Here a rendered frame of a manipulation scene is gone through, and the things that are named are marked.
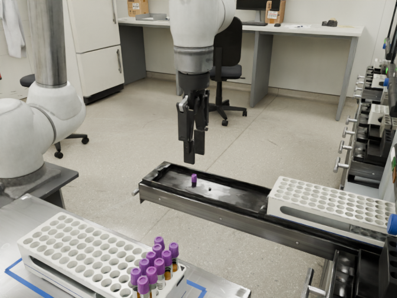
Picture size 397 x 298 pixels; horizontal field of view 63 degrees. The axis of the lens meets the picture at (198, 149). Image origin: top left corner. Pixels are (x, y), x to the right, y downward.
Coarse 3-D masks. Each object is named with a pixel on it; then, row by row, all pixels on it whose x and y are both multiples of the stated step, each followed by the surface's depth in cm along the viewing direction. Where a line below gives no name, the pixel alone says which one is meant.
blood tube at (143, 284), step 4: (144, 276) 43; (140, 280) 43; (144, 280) 43; (140, 284) 42; (144, 284) 42; (148, 284) 43; (140, 288) 43; (144, 288) 43; (148, 288) 43; (140, 292) 43; (144, 292) 43; (148, 292) 44; (140, 296) 44; (144, 296) 44; (148, 296) 44
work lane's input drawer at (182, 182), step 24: (168, 168) 94; (192, 168) 93; (144, 192) 88; (168, 192) 84; (192, 192) 82; (216, 192) 84; (240, 192) 84; (264, 192) 84; (216, 216) 79; (240, 216) 76; (264, 216) 74; (288, 240) 72; (312, 240) 69; (336, 240) 68
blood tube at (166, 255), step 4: (164, 252) 47; (168, 252) 47; (164, 256) 47; (168, 256) 47; (164, 260) 47; (168, 260) 47; (172, 260) 48; (168, 264) 47; (168, 268) 48; (168, 272) 48; (164, 276) 49; (168, 276) 49; (168, 280) 49
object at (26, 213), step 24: (0, 216) 73; (24, 216) 73; (48, 216) 73; (0, 240) 66; (0, 264) 60; (192, 264) 60; (0, 288) 55; (24, 288) 55; (48, 288) 55; (192, 288) 55; (216, 288) 55; (240, 288) 55
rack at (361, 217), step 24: (288, 192) 74; (312, 192) 73; (336, 192) 74; (288, 216) 72; (312, 216) 74; (336, 216) 66; (360, 216) 66; (384, 216) 66; (360, 240) 66; (384, 240) 68
